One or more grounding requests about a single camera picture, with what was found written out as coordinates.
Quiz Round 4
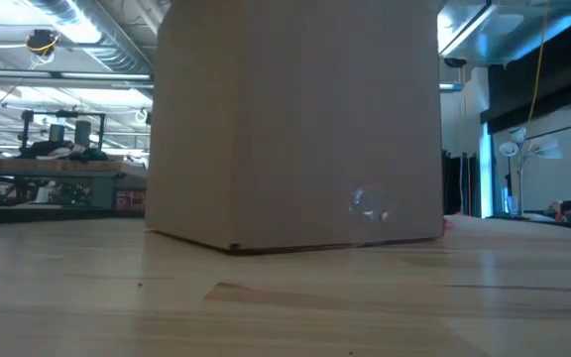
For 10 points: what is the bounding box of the brown cardboard box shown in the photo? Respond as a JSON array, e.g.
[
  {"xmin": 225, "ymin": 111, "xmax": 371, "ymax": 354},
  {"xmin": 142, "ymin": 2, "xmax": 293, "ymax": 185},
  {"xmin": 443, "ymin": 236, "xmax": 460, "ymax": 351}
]
[{"xmin": 145, "ymin": 0, "xmax": 446, "ymax": 257}]

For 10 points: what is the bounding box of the red storage box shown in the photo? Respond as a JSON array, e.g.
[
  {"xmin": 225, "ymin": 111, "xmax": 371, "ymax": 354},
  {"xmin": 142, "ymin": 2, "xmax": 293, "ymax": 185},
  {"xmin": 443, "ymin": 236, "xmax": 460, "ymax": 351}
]
[{"xmin": 115, "ymin": 187, "xmax": 147, "ymax": 214}]

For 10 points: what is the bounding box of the long ceiling light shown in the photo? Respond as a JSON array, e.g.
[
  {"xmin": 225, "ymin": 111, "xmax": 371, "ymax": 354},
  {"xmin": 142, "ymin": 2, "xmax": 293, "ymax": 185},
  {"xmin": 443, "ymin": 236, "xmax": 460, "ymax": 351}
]
[{"xmin": 0, "ymin": 68, "xmax": 154, "ymax": 83}]

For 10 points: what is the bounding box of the wooden workbench table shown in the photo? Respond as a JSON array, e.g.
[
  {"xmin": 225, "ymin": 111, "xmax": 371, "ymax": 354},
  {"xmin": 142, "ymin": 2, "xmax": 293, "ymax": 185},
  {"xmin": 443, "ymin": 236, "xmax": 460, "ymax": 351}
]
[{"xmin": 0, "ymin": 158, "xmax": 149, "ymax": 224}]

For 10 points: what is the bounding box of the black robot rig frame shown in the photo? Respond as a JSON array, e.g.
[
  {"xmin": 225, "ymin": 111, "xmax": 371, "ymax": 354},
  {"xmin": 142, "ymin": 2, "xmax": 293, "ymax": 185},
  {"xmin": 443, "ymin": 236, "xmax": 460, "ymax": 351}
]
[{"xmin": 17, "ymin": 108, "xmax": 109, "ymax": 161}]

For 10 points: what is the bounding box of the silver ceiling duct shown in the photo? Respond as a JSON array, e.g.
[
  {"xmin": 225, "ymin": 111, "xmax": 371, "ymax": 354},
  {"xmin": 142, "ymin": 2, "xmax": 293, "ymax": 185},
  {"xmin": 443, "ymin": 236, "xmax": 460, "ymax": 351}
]
[
  {"xmin": 437, "ymin": 0, "xmax": 571, "ymax": 68},
  {"xmin": 27, "ymin": 0, "xmax": 156, "ymax": 75}
]

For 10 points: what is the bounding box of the yellow cable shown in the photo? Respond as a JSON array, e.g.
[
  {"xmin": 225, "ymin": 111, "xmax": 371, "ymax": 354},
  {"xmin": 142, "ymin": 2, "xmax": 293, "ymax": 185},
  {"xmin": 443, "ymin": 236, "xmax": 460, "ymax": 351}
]
[{"xmin": 526, "ymin": 0, "xmax": 550, "ymax": 125}]

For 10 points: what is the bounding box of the black yellow cable reel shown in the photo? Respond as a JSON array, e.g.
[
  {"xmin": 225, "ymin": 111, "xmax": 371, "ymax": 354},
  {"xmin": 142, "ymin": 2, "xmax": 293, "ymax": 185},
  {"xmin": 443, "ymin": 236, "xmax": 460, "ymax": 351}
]
[{"xmin": 24, "ymin": 28, "xmax": 60, "ymax": 57}]

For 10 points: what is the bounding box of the black wall panel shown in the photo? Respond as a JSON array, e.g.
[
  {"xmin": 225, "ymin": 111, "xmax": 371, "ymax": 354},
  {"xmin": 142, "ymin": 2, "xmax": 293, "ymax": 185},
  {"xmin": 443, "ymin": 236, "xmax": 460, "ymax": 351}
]
[{"xmin": 480, "ymin": 32, "xmax": 571, "ymax": 135}]

